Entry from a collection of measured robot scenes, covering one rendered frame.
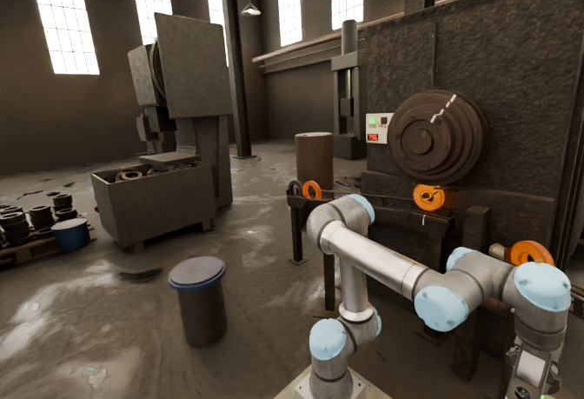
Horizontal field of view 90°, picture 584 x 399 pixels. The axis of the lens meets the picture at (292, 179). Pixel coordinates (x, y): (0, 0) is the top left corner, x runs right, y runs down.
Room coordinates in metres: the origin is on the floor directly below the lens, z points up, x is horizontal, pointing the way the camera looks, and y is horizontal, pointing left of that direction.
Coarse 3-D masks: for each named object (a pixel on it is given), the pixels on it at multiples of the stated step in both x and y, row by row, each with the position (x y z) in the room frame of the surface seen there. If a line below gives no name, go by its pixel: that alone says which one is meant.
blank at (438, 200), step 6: (420, 186) 1.47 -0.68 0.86; (426, 186) 1.45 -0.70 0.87; (432, 186) 1.42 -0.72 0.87; (438, 186) 1.42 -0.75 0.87; (414, 192) 1.50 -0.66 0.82; (420, 192) 1.47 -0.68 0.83; (432, 192) 1.42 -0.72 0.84; (438, 192) 1.40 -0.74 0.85; (414, 198) 1.49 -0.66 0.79; (420, 198) 1.47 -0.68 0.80; (438, 198) 1.40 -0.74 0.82; (444, 198) 1.40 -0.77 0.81; (420, 204) 1.47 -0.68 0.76; (426, 204) 1.44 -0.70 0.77; (432, 204) 1.42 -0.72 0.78; (438, 204) 1.39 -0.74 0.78
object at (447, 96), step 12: (420, 96) 1.47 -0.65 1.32; (432, 96) 1.42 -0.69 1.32; (444, 96) 1.38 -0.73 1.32; (456, 96) 1.34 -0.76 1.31; (468, 108) 1.30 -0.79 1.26; (480, 120) 1.27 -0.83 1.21; (480, 132) 1.26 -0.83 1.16; (480, 144) 1.25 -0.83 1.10; (468, 156) 1.28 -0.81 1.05; (468, 168) 1.28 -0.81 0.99; (420, 180) 1.45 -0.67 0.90; (432, 180) 1.41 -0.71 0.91; (444, 180) 1.36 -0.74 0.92
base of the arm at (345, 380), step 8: (312, 368) 0.80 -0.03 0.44; (312, 376) 0.78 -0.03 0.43; (320, 376) 0.74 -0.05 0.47; (344, 376) 0.75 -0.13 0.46; (312, 384) 0.77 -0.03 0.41; (320, 384) 0.74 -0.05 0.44; (328, 384) 0.73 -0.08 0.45; (336, 384) 0.73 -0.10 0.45; (344, 384) 0.74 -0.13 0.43; (352, 384) 0.77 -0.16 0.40; (312, 392) 0.76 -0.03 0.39; (320, 392) 0.74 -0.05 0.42; (328, 392) 0.73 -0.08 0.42; (336, 392) 0.73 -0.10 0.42; (344, 392) 0.73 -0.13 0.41; (352, 392) 0.76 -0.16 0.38
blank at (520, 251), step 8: (512, 248) 1.02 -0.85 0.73; (520, 248) 0.99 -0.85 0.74; (528, 248) 0.95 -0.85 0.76; (536, 248) 0.93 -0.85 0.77; (544, 248) 0.92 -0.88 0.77; (512, 256) 1.02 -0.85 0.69; (520, 256) 0.99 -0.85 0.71; (536, 256) 0.92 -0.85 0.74; (544, 256) 0.90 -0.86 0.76; (520, 264) 0.98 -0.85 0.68; (552, 264) 0.88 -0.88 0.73
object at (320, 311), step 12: (312, 204) 1.78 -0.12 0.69; (300, 216) 1.61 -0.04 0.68; (300, 228) 1.60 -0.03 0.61; (324, 264) 1.63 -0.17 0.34; (324, 276) 1.63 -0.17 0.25; (324, 288) 1.63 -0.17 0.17; (324, 300) 1.73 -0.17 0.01; (336, 300) 1.72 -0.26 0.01; (324, 312) 1.61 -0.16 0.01; (336, 312) 1.60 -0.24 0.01
